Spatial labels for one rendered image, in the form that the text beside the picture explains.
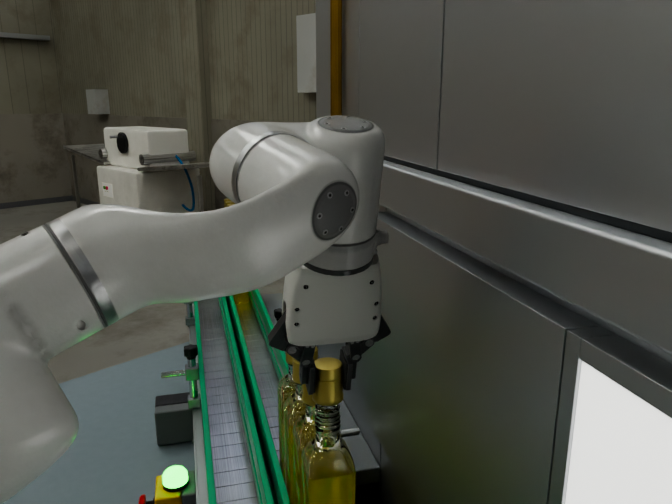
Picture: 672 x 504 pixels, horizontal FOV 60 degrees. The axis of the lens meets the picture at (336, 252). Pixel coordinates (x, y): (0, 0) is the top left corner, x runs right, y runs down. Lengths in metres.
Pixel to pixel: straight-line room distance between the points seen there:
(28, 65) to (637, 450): 9.35
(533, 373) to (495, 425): 0.09
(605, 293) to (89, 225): 0.35
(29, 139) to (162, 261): 9.09
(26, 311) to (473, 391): 0.40
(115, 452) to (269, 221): 1.05
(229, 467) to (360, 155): 0.69
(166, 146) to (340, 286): 4.75
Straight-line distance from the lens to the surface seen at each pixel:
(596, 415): 0.45
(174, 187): 5.38
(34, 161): 9.51
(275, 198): 0.40
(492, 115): 0.59
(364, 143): 0.50
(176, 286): 0.42
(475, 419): 0.60
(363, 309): 0.59
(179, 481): 1.11
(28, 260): 0.42
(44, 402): 0.41
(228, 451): 1.10
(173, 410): 1.34
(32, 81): 9.53
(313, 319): 0.59
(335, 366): 0.65
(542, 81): 0.52
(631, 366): 0.41
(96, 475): 1.34
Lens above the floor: 1.48
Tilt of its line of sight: 15 degrees down
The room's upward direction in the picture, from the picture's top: straight up
